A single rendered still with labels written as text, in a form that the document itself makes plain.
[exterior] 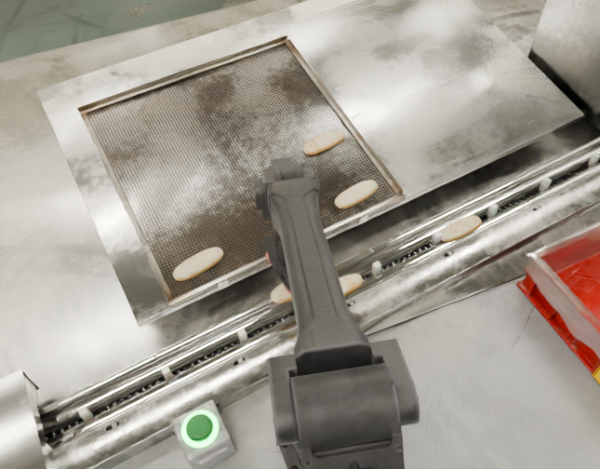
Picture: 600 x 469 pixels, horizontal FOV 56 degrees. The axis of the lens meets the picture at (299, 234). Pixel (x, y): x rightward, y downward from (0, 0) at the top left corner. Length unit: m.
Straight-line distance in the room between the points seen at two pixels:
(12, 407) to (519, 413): 0.80
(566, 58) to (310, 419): 1.16
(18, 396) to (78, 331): 0.19
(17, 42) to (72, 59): 1.87
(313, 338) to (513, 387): 0.62
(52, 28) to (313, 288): 3.23
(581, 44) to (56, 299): 1.21
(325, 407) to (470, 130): 0.95
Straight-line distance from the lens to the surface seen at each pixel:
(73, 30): 3.57
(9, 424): 0.97
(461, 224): 1.15
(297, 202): 0.66
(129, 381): 1.01
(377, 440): 0.44
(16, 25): 3.76
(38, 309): 1.18
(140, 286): 1.04
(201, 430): 0.89
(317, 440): 0.43
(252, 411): 0.98
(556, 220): 1.21
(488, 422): 1.00
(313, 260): 0.55
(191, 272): 1.02
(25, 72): 1.76
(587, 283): 1.19
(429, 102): 1.31
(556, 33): 1.44
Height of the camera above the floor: 1.73
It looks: 52 degrees down
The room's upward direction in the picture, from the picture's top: 3 degrees counter-clockwise
